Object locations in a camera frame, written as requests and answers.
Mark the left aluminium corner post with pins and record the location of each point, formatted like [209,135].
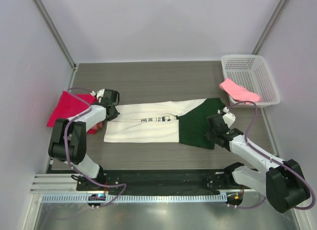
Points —
[54,32]

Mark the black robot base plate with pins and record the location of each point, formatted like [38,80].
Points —
[169,182]

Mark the white and green t shirt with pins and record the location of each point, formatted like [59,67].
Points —
[183,122]

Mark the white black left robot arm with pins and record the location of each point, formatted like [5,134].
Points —
[74,117]

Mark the white perforated plastic basket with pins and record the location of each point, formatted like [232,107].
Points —
[251,72]

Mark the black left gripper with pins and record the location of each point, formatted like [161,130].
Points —
[114,115]

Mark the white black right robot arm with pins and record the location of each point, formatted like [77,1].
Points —
[281,182]

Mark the folded salmon t shirt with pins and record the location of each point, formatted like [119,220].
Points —
[97,126]

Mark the folded magenta t shirt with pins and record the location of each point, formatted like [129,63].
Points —
[69,106]

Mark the white slotted cable duct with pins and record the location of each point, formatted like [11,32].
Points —
[100,198]

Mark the pink t shirt in basket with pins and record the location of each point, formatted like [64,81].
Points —
[239,93]

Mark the aluminium corner post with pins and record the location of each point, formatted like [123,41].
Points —
[270,25]
[54,32]

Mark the right aluminium corner post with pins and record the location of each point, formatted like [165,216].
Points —
[270,25]

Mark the aluminium frame rail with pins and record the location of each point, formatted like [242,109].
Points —
[53,183]

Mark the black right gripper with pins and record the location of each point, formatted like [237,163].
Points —
[208,135]

